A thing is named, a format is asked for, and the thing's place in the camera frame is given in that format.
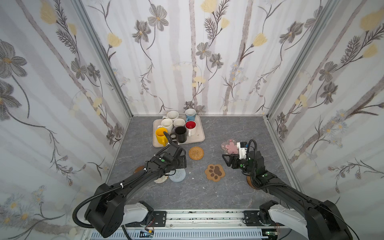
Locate lavender mug white inside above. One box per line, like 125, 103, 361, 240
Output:
173, 118, 186, 128

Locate blue-grey round knitted coaster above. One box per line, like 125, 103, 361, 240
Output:
169, 169, 186, 183

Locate yellow mug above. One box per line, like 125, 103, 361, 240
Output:
155, 127, 169, 147

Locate white woven round coaster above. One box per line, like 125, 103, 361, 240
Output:
154, 176, 168, 184

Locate light blue mug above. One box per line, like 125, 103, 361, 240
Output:
185, 108, 197, 122

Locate brown wooden round coaster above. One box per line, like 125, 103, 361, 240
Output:
247, 176, 258, 190
134, 166, 145, 174

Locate white mug red inside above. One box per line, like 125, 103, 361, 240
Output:
185, 121, 197, 137

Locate white mug left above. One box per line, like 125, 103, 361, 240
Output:
158, 118, 174, 134

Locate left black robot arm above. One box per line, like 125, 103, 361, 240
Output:
72, 134, 187, 238

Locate brown paw-shaped coaster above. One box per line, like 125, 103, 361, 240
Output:
205, 164, 226, 183

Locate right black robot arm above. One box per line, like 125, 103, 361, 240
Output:
222, 139, 353, 240

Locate black mug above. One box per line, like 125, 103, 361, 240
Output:
171, 126, 188, 144

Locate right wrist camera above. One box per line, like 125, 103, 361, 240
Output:
237, 142, 248, 159

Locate pink flower coaster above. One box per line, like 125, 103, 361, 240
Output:
221, 139, 239, 155

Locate white speckled mug rear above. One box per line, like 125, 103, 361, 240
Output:
163, 111, 179, 121

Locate beige plastic tray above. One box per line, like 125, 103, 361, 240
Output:
153, 116, 205, 148

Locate white slotted cable duct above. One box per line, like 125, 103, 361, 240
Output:
89, 229, 268, 240

